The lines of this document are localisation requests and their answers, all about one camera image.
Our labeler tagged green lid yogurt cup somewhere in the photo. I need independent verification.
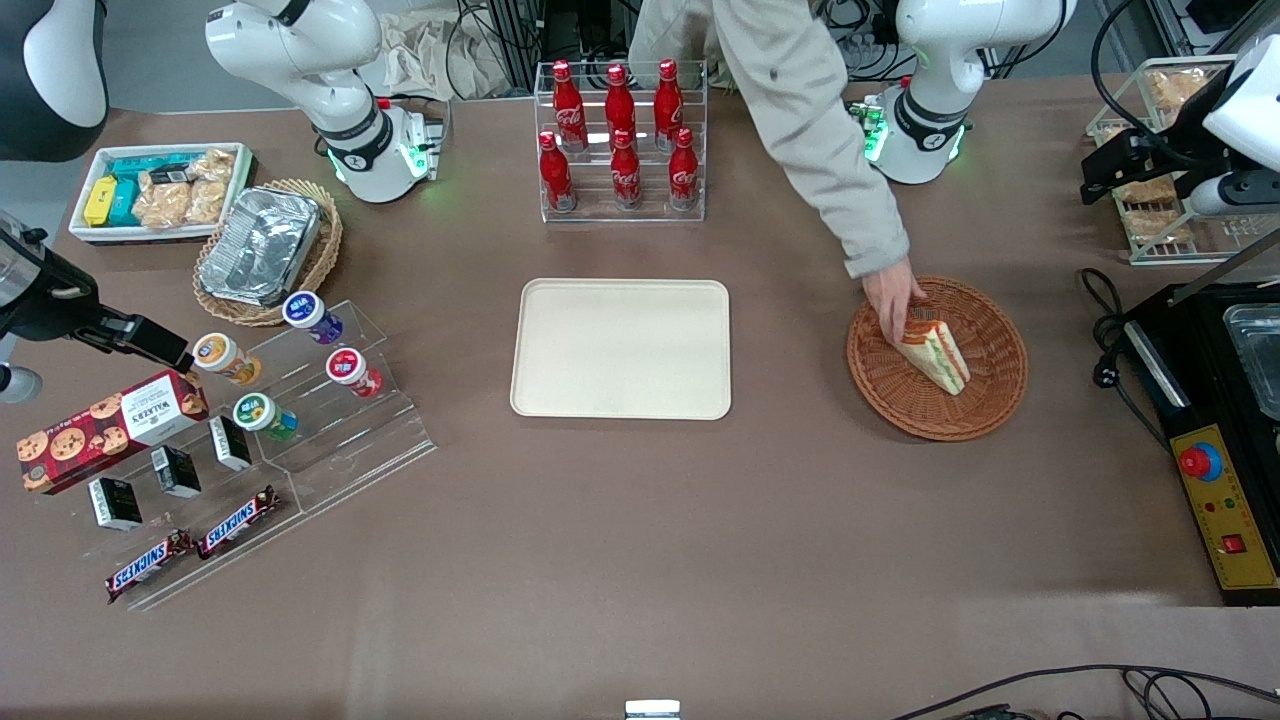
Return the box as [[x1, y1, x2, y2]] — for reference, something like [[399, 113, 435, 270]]
[[232, 392, 300, 443]]

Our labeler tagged clear acrylic stepped display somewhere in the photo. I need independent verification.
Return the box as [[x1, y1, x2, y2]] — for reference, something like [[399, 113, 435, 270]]
[[190, 299, 439, 513], [84, 420, 303, 612]]

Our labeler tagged triangular sandwich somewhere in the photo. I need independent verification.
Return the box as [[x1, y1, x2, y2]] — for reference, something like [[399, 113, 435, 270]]
[[893, 305, 972, 397]]

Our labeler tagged small black carton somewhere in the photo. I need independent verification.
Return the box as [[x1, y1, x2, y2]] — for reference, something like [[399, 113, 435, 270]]
[[207, 414, 254, 472], [150, 445, 203, 500], [87, 476, 144, 532]]

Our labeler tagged clear acrylic bottle rack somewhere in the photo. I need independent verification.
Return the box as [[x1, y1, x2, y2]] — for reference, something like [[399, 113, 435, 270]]
[[533, 60, 709, 224]]

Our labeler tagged black tabletop machine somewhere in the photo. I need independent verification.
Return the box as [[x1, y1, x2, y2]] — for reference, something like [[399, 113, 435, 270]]
[[1118, 228, 1280, 608]]

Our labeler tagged orange lid yogurt cup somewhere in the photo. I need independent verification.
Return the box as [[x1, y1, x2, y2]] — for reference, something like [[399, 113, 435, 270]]
[[192, 332, 264, 388]]

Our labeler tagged yellow control panel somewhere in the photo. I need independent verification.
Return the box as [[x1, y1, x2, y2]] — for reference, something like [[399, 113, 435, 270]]
[[1170, 423, 1280, 593]]

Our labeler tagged red emergency stop button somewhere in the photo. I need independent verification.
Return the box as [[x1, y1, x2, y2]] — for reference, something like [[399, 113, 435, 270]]
[[1179, 441, 1225, 482]]

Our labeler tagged round brown wicker basket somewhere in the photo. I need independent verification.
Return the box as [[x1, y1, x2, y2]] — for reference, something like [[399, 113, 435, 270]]
[[846, 276, 1029, 443]]

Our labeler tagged black power cable with plug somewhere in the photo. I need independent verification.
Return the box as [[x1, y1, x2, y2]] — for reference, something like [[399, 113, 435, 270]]
[[1078, 267, 1173, 448]]

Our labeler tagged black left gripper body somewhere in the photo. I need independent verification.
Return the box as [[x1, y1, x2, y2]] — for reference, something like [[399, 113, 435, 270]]
[[1135, 68, 1243, 193]]

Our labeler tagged white wire rack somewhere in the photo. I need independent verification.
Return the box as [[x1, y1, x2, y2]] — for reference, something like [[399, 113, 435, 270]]
[[1086, 54, 1280, 267]]

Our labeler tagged cream plastic tray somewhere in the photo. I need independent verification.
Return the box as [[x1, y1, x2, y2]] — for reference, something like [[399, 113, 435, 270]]
[[510, 278, 733, 421]]

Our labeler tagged person arm beige sleeve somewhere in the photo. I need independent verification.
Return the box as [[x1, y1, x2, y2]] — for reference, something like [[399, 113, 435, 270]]
[[714, 0, 912, 280]]

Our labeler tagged yellow small box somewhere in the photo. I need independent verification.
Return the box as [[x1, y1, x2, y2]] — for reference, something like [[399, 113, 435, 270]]
[[84, 176, 120, 228]]

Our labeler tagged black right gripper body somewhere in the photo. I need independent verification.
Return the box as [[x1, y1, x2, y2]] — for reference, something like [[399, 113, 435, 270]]
[[0, 215, 105, 343]]

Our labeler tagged person torso beige jacket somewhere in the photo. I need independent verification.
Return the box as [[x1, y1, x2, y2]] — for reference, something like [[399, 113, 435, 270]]
[[628, 0, 746, 93]]

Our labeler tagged white rectangular snack bin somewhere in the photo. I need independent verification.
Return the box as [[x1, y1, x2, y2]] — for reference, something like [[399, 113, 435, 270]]
[[67, 143, 257, 247]]

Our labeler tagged purple lid yogurt cup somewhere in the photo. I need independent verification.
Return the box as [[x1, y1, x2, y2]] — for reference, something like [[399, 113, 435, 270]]
[[282, 290, 345, 347]]

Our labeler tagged Snickers chocolate bar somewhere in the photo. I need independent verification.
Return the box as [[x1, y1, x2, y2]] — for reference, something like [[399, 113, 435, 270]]
[[104, 529, 195, 605], [195, 485, 282, 560]]

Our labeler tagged red cola bottle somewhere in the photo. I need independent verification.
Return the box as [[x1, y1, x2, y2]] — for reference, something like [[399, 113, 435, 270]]
[[653, 58, 686, 154], [538, 131, 578, 214], [552, 60, 589, 154], [667, 127, 700, 212], [604, 63, 639, 151], [609, 128, 644, 210]]

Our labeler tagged beige cloth bag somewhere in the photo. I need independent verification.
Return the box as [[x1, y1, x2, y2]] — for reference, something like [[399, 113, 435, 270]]
[[383, 8, 513, 102]]

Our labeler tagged red Walkers cookie box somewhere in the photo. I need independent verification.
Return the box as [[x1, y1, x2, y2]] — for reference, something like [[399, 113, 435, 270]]
[[16, 369, 212, 497]]

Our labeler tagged aluminium foil tray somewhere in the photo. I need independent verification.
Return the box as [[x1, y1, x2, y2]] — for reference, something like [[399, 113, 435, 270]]
[[199, 187, 324, 307]]

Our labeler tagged black cable at table edge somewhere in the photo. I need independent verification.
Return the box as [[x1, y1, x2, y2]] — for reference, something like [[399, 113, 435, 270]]
[[888, 663, 1280, 720]]

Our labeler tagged person's bare hand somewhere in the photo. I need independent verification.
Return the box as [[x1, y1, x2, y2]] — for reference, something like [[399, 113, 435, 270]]
[[862, 257, 927, 347]]

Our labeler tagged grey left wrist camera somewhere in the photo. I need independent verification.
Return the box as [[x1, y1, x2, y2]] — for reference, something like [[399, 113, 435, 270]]
[[1188, 168, 1280, 218]]

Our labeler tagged oval tan wicker basket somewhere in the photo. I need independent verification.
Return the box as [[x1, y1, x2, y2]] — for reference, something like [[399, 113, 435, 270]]
[[192, 179, 344, 328]]

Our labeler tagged red lid yogurt cup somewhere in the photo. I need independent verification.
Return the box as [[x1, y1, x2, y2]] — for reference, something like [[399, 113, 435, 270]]
[[325, 347, 385, 399]]

